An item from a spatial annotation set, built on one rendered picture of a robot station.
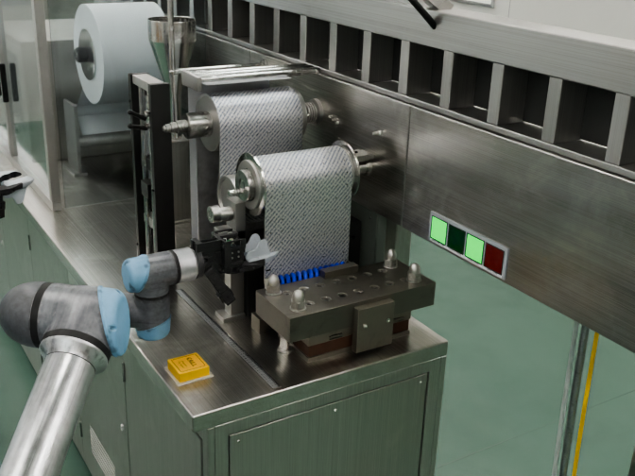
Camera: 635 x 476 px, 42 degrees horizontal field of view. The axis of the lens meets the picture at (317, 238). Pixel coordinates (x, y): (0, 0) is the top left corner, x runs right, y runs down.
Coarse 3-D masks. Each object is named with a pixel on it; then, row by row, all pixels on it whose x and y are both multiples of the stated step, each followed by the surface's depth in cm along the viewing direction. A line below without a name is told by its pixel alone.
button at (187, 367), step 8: (168, 360) 180; (176, 360) 180; (184, 360) 180; (192, 360) 181; (200, 360) 181; (168, 368) 181; (176, 368) 177; (184, 368) 177; (192, 368) 177; (200, 368) 178; (208, 368) 179; (176, 376) 177; (184, 376) 176; (192, 376) 177; (200, 376) 178
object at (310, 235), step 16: (288, 208) 192; (304, 208) 194; (320, 208) 196; (336, 208) 199; (272, 224) 191; (288, 224) 193; (304, 224) 196; (320, 224) 198; (336, 224) 201; (272, 240) 192; (288, 240) 195; (304, 240) 197; (320, 240) 200; (336, 240) 202; (288, 256) 196; (304, 256) 199; (320, 256) 201; (336, 256) 204; (272, 272) 195; (288, 272) 198
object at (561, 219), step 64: (320, 128) 224; (384, 128) 199; (448, 128) 178; (384, 192) 203; (448, 192) 182; (512, 192) 165; (576, 192) 151; (512, 256) 168; (576, 256) 153; (576, 320) 156
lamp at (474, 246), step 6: (468, 234) 178; (468, 240) 178; (474, 240) 176; (480, 240) 174; (468, 246) 178; (474, 246) 176; (480, 246) 175; (468, 252) 179; (474, 252) 177; (480, 252) 175; (474, 258) 177; (480, 258) 175
